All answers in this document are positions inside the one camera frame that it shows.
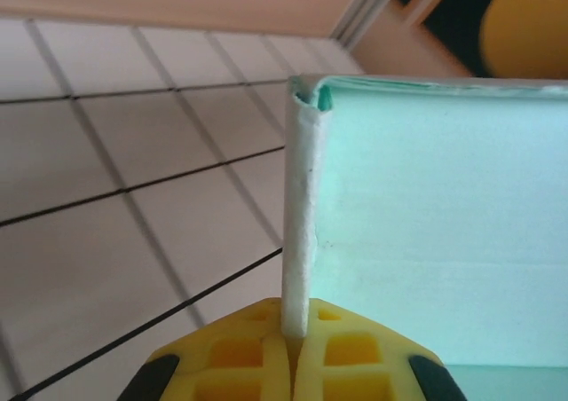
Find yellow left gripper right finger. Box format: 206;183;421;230
296;297;467;401

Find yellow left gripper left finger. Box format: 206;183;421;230
117;297;296;401

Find aluminium corner post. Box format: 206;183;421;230
330;0;407;54

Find wall panel with orange oval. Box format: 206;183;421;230
392;0;568;81

